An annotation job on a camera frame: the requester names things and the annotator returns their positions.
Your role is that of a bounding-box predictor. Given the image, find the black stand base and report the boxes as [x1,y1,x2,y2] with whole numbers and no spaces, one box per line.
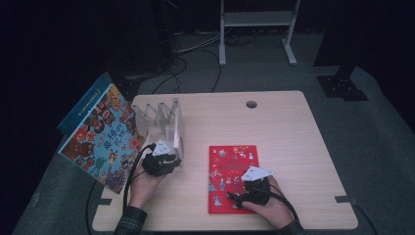
[316,65,370,102]
[115,72,144,102]

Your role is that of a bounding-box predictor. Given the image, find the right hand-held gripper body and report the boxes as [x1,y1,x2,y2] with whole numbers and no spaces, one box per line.
[241,165,274,207]

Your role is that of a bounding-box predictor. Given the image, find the person's left hand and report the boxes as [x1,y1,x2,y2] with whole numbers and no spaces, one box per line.
[128,163,164,210]

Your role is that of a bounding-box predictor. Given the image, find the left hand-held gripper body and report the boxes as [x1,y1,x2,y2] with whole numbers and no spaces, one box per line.
[142,139,175,178]

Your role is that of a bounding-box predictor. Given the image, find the black cable beside table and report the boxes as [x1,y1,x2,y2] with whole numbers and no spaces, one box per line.
[353,204,380,235]
[85,180,100,235]

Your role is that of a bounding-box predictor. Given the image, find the light blue many-monsters picture book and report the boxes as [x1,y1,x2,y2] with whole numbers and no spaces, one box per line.
[58,83,147,196]

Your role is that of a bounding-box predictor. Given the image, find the left hand-held gripper cable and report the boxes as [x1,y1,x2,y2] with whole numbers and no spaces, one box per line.
[122,143,157,210]

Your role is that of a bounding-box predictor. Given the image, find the blue monster picture book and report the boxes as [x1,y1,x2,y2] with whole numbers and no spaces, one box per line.
[57,71,114,136]

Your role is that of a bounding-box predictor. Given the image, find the hand-held gripper cable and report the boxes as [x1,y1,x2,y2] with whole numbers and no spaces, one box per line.
[122,143,157,210]
[257,187,300,223]

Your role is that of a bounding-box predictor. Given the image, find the white expandable book rack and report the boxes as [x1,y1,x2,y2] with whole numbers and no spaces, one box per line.
[131,97,186,168]

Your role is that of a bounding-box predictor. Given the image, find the red picture book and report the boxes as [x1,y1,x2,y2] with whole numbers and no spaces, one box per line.
[208,145,260,215]

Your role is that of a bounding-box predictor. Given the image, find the white metal stand frame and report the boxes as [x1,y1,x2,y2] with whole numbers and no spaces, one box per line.
[218,0,301,67]

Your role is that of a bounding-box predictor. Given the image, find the person's right hand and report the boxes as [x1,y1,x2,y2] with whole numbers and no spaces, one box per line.
[242,177,295,229]

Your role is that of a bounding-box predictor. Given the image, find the black floor cables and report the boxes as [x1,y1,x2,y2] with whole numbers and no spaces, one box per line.
[151,32,257,95]

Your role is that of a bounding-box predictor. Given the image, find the right hand-held gripper cable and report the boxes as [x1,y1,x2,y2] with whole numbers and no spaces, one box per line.
[257,187,300,223]

